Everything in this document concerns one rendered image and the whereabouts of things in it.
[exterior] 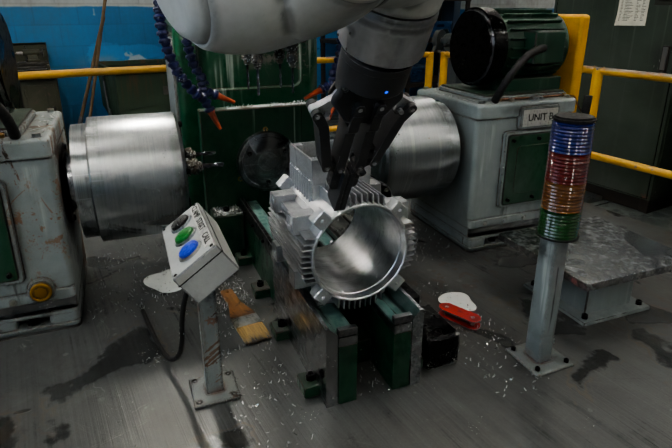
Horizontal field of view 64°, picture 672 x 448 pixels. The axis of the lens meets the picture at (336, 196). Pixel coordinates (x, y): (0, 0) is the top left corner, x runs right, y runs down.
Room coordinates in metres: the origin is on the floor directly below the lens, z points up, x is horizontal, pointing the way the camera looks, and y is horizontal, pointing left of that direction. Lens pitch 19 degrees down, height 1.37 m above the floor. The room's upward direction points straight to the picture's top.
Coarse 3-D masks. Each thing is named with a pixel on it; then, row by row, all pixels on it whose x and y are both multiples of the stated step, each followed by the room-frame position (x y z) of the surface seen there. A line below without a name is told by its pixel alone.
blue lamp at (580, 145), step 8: (552, 120) 0.78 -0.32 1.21; (552, 128) 0.78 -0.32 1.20; (560, 128) 0.76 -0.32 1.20; (568, 128) 0.75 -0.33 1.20; (576, 128) 0.75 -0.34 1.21; (584, 128) 0.75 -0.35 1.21; (592, 128) 0.75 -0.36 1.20; (552, 136) 0.77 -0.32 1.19; (560, 136) 0.76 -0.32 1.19; (568, 136) 0.75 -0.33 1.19; (576, 136) 0.75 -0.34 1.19; (584, 136) 0.75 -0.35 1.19; (592, 136) 0.75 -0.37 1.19; (552, 144) 0.77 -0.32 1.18; (560, 144) 0.76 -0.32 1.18; (568, 144) 0.75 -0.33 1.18; (576, 144) 0.75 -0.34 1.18; (584, 144) 0.75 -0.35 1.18; (592, 144) 0.76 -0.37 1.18; (560, 152) 0.75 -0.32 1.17; (568, 152) 0.75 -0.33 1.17; (576, 152) 0.75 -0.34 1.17; (584, 152) 0.75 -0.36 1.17
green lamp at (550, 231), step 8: (544, 216) 0.77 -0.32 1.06; (552, 216) 0.75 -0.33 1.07; (560, 216) 0.75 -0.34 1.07; (568, 216) 0.75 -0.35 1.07; (576, 216) 0.75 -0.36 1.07; (544, 224) 0.76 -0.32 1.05; (552, 224) 0.75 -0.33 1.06; (560, 224) 0.75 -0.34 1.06; (568, 224) 0.75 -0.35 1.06; (576, 224) 0.75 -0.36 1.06; (544, 232) 0.76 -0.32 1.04; (552, 232) 0.75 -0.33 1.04; (560, 232) 0.75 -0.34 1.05; (568, 232) 0.75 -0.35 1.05; (576, 232) 0.75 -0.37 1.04
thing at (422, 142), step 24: (408, 120) 1.19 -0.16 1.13; (432, 120) 1.21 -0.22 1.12; (408, 144) 1.15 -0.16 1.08; (432, 144) 1.18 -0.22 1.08; (456, 144) 1.21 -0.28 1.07; (384, 168) 1.14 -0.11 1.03; (408, 168) 1.15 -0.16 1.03; (432, 168) 1.17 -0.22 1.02; (456, 168) 1.21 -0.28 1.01; (408, 192) 1.18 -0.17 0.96; (432, 192) 1.22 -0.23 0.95
